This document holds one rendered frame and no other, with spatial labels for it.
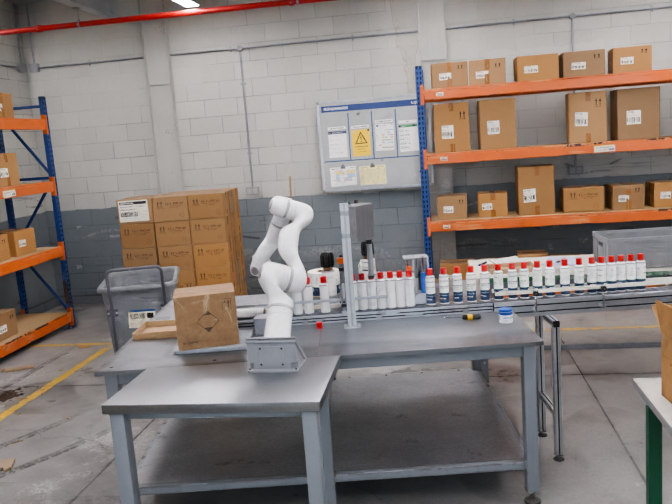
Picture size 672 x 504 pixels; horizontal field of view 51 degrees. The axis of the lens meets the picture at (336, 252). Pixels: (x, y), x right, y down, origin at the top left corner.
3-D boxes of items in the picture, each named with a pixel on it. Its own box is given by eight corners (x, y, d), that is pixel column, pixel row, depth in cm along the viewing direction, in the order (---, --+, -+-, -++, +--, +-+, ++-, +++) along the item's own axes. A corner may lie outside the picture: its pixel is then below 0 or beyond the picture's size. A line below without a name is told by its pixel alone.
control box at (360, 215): (374, 237, 381) (372, 202, 378) (357, 242, 367) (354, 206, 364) (359, 237, 387) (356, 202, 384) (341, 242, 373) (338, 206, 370)
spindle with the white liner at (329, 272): (337, 298, 424) (334, 249, 419) (337, 301, 415) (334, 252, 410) (323, 299, 424) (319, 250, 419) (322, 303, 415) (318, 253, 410)
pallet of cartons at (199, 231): (254, 309, 800) (242, 186, 778) (241, 328, 719) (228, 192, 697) (150, 315, 807) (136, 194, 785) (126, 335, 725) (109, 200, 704)
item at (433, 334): (480, 281, 475) (480, 278, 475) (543, 345, 327) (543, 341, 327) (170, 303, 479) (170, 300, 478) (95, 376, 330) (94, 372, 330)
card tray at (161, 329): (197, 324, 407) (196, 317, 406) (188, 336, 381) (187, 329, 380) (146, 328, 407) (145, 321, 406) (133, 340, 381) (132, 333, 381)
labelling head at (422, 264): (428, 298, 406) (426, 254, 402) (431, 303, 394) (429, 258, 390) (404, 299, 407) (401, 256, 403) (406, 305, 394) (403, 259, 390)
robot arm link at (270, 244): (277, 233, 365) (259, 280, 378) (290, 224, 380) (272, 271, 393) (262, 225, 367) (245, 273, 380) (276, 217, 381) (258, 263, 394)
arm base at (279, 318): (298, 357, 326) (302, 321, 336) (294, 340, 310) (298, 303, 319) (257, 355, 327) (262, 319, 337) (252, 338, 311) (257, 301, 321)
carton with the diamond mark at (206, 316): (237, 332, 376) (232, 282, 372) (239, 343, 352) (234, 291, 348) (179, 338, 371) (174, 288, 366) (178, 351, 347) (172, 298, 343)
